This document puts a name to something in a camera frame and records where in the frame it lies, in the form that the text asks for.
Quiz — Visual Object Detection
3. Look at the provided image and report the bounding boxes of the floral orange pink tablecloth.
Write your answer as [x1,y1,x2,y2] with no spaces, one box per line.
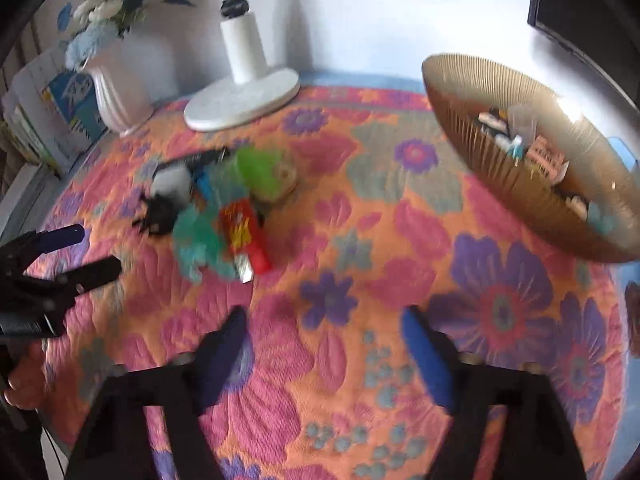
[32,88,627,479]

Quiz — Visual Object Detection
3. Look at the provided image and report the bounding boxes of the black dragon figurine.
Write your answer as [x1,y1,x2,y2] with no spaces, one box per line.
[131,192,186,237]

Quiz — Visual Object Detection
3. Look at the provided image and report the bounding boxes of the black rectangular stick device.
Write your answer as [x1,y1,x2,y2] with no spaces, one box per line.
[165,146,234,171]

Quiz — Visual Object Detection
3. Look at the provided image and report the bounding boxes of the person left hand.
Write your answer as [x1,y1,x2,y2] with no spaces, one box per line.
[3,341,47,411]

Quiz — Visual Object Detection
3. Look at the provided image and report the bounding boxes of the small items inside bowl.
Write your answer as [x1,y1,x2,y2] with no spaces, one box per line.
[475,104,615,235]

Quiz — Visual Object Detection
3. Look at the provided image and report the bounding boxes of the blue white artificial flowers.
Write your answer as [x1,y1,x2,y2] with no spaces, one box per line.
[56,0,194,73]

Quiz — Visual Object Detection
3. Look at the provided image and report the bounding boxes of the beige small toy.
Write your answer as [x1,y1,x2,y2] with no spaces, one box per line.
[274,158,298,198]

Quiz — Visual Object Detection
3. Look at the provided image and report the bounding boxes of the bright green frog toy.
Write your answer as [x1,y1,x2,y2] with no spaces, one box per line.
[234,145,286,203]

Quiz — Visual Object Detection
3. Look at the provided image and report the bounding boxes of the blue cover book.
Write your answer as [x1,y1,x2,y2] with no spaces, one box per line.
[43,70,107,150]

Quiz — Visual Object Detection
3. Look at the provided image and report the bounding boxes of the black flat screen monitor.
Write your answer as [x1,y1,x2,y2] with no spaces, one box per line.
[527,0,639,108]

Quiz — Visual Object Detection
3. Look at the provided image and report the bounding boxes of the amber ribbed glass bowl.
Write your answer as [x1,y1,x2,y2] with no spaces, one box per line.
[422,54,639,263]

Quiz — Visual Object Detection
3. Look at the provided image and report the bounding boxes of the white ribbed vase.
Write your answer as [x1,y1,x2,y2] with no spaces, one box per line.
[81,40,154,138]

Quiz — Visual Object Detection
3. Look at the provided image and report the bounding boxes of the blue rectangular box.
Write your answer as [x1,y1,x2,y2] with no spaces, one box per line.
[192,165,220,210]

